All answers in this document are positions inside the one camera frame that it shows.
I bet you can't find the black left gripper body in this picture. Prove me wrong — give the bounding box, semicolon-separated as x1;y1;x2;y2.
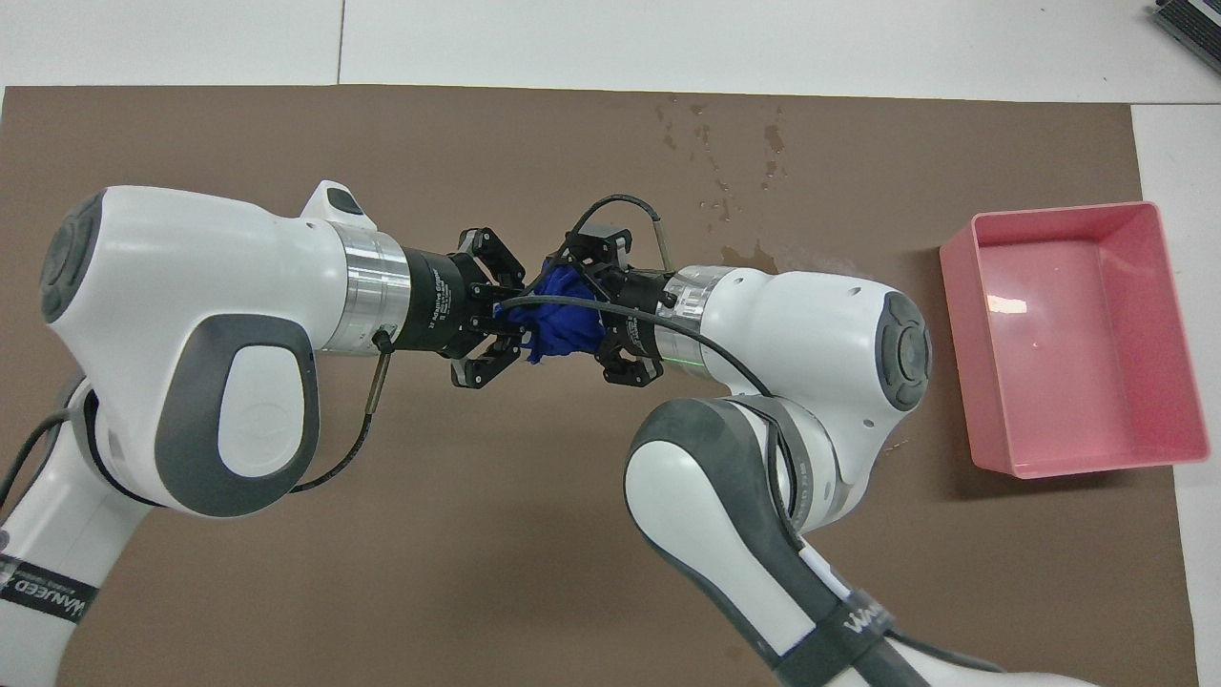
401;244;499;360

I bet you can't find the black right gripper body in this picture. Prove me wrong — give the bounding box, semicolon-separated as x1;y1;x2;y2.
610;269;683;352

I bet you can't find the blue towel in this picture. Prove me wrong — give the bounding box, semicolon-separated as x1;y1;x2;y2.
520;265;608;366

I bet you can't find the brown table mat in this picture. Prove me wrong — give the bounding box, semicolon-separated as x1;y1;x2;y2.
0;84;1201;687

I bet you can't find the pink plastic bin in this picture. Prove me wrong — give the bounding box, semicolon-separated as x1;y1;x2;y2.
939;200;1212;480

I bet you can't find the dark grey striped device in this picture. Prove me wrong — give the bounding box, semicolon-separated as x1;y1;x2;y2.
1149;0;1221;75

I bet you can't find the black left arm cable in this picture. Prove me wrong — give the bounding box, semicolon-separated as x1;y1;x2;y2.
0;324;397;511

